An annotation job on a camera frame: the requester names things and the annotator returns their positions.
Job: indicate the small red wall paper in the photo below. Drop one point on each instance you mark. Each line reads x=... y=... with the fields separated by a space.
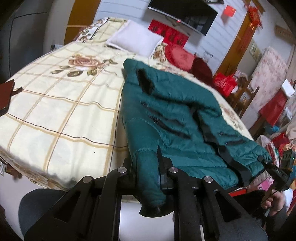
x=229 y=11

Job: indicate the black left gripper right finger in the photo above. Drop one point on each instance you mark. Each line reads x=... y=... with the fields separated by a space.
x=203 y=210

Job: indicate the black wall television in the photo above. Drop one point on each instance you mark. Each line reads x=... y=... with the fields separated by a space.
x=195 y=14

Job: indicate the cream floral plaid bedspread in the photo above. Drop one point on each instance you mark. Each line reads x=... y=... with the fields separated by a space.
x=66 y=122

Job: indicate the red chinese knot ornament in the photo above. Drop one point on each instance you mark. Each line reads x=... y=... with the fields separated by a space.
x=255 y=22

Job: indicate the dark blue trouser knee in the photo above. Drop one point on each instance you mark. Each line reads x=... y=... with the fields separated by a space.
x=34 y=205

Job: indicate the dark red phone wallet case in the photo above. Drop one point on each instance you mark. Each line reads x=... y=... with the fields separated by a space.
x=6 y=93

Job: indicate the pink floral quilt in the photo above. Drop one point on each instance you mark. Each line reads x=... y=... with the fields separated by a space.
x=267 y=79

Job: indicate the wooden chair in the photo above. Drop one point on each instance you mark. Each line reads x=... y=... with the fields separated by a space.
x=242 y=98

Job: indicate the dark green puffer jacket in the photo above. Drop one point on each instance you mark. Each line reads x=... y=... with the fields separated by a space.
x=168 y=114

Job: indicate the dark red velvet cushion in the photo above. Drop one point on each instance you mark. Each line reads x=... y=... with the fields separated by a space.
x=201 y=71

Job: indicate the right hand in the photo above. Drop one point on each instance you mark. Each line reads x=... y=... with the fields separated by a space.
x=274 y=201

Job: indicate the red gift bag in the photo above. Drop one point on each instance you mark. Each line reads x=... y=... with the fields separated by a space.
x=224 y=84

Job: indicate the red banner with black characters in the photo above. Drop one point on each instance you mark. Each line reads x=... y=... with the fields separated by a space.
x=171 y=36

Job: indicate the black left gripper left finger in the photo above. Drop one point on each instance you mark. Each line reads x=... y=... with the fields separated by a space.
x=90 y=210

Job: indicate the red heart-shaped cushion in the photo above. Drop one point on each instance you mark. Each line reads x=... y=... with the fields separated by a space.
x=179 y=57

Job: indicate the white square pillow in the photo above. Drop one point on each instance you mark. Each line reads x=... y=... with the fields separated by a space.
x=135 y=38

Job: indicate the large red bag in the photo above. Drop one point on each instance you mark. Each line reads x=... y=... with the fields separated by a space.
x=273 y=109

